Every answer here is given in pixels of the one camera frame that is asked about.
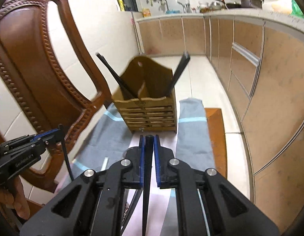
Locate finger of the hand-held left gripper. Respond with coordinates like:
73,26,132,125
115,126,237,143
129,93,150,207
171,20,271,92
0,128,61,150
5,133,65,160

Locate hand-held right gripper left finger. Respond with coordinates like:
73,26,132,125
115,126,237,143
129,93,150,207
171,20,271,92
19,135,145,236

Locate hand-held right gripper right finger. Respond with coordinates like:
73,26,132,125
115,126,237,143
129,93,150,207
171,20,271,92
154,135,280,236

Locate wooden utensil holder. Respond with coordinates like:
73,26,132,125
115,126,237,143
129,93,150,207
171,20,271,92
110,55,178,134

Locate person's left hand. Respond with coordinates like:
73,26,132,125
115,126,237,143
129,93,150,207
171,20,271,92
0,178,30,220

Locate grey pink checked cushion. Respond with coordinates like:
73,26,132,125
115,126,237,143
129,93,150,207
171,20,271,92
68,98,207,236

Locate carved wooden chair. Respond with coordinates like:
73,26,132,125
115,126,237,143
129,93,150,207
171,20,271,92
0,0,227,227

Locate beige kitchen cabinets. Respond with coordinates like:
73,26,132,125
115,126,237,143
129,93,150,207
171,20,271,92
137,15,304,236

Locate metal sink faucet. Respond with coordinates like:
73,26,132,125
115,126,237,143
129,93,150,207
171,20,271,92
157,0,170,14

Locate speckled kitchen countertop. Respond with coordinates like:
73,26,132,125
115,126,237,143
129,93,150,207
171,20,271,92
136,7,304,45

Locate dark frying pan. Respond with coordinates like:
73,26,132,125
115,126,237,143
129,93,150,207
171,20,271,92
212,0,239,9

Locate metal cooking pot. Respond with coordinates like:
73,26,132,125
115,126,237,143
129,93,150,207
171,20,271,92
238,0,265,8

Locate orange bag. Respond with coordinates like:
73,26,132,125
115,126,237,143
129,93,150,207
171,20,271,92
272,3,293,14

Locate green plastic bag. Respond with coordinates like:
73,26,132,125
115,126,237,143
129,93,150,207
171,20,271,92
291,0,304,19

